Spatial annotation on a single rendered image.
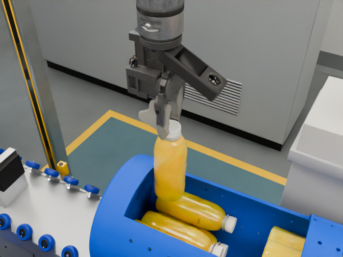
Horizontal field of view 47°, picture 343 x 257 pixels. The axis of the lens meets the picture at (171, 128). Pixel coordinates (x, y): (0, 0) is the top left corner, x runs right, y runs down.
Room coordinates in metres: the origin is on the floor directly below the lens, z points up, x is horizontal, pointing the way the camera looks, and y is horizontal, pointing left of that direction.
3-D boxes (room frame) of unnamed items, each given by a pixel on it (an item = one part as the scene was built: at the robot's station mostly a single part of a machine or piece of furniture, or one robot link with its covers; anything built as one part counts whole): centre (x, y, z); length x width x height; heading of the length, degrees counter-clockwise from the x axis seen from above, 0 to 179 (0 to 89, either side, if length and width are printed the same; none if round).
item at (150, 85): (0.59, 0.03, 1.50); 0.09 x 0.08 x 0.12; 64
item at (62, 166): (0.85, 0.37, 0.92); 0.08 x 0.03 x 0.05; 154
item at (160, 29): (0.59, 0.02, 1.58); 0.08 x 0.08 x 0.05
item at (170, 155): (0.58, 0.00, 1.26); 0.07 x 0.07 x 0.19
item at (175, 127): (0.58, 0.00, 1.36); 0.04 x 0.04 x 0.02
